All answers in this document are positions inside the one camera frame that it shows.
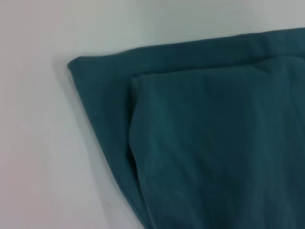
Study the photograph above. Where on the teal t-shirt with FREE print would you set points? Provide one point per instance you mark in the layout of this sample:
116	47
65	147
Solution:
202	143

